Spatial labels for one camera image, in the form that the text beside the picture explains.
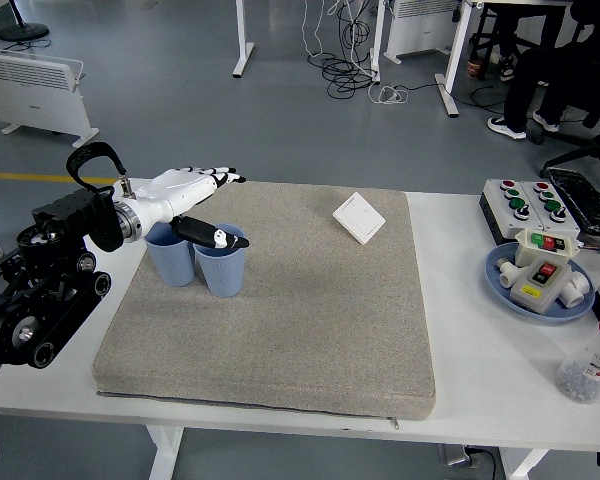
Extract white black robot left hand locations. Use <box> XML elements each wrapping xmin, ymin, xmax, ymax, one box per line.
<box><xmin>113</xmin><ymin>166</ymin><xmax>251</xmax><ymax>250</ymax></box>

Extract blue ribbed cup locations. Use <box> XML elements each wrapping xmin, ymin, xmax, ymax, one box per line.
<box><xmin>144</xmin><ymin>222</ymin><xmax>197</xmax><ymax>288</ymax></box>
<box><xmin>192</xmin><ymin>223</ymin><xmax>246</xmax><ymax>299</ymax></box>

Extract white push-button control box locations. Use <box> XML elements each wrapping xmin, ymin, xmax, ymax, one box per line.
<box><xmin>520</xmin><ymin>179</ymin><xmax>581</xmax><ymax>241</ymax></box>
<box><xmin>478</xmin><ymin>177</ymin><xmax>537</xmax><ymax>246</ymax></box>

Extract white desk leg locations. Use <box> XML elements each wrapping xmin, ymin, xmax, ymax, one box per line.
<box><xmin>231</xmin><ymin>0</ymin><xmax>255</xmax><ymax>78</ymax></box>
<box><xmin>367</xmin><ymin>0</ymin><xmax>387</xmax><ymax>84</ymax></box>
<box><xmin>433</xmin><ymin>0</ymin><xmax>484</xmax><ymax>118</ymax></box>

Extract grey-brown cushion mat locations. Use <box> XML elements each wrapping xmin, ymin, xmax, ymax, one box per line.
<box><xmin>92</xmin><ymin>177</ymin><xmax>437</xmax><ymax>431</ymax></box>

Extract white panel heater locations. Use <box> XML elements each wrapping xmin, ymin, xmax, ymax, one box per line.
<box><xmin>383</xmin><ymin>0</ymin><xmax>462</xmax><ymax>65</ymax></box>
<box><xmin>0</xmin><ymin>48</ymin><xmax>100</xmax><ymax>149</ymax></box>

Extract black fan stand base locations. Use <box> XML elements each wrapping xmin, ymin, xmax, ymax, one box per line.
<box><xmin>0</xmin><ymin>0</ymin><xmax>50</xmax><ymax>42</ymax></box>

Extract white table leg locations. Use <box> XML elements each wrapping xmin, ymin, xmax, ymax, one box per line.
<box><xmin>499</xmin><ymin>447</ymin><xmax>551</xmax><ymax>480</ymax></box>
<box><xmin>147</xmin><ymin>424</ymin><xmax>185</xmax><ymax>480</ymax></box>

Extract blue round plate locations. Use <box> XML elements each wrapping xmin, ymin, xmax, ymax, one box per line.
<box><xmin>483</xmin><ymin>242</ymin><xmax>597</xmax><ymax>326</ymax></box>

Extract white plastic pipe fitting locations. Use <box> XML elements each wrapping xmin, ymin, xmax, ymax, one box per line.
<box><xmin>559</xmin><ymin>269</ymin><xmax>594</xmax><ymax>311</ymax></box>
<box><xmin>497</xmin><ymin>257</ymin><xmax>520</xmax><ymax>291</ymax></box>

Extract black stool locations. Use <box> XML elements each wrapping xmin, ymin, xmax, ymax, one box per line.
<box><xmin>469</xmin><ymin>3</ymin><xmax>504</xmax><ymax>65</ymax></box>

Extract person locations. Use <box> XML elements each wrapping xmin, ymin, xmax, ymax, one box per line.
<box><xmin>487</xmin><ymin>0</ymin><xmax>600</xmax><ymax>141</ymax></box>
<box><xmin>497</xmin><ymin>0</ymin><xmax>556</xmax><ymax>84</ymax></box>

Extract grey power strip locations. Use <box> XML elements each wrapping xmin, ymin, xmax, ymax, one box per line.
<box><xmin>437</xmin><ymin>442</ymin><xmax>504</xmax><ymax>471</ymax></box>

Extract black flat ribbed case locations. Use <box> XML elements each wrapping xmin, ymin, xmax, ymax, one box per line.
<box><xmin>546</xmin><ymin>167</ymin><xmax>600</xmax><ymax>235</ymax></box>

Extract clear screw jar red lid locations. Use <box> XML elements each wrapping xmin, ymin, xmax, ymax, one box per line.
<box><xmin>554</xmin><ymin>309</ymin><xmax>600</xmax><ymax>405</ymax></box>

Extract white wall switch plate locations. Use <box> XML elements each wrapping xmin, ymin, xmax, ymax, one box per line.
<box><xmin>332</xmin><ymin>191</ymin><xmax>387</xmax><ymax>246</ymax></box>

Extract black cable bundle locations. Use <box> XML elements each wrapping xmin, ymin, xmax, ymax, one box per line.
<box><xmin>321</xmin><ymin>0</ymin><xmax>381</xmax><ymax>99</ymax></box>

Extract white cable with plug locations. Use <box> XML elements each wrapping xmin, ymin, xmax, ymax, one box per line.
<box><xmin>367</xmin><ymin>82</ymin><xmax>410</xmax><ymax>106</ymax></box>

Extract white switch box green red buttons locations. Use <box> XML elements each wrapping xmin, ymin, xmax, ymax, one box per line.
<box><xmin>513</xmin><ymin>228</ymin><xmax>581</xmax><ymax>269</ymax></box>

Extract grey switch box red button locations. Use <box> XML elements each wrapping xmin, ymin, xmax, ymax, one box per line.
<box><xmin>509</xmin><ymin>258</ymin><xmax>575</xmax><ymax>317</ymax></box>

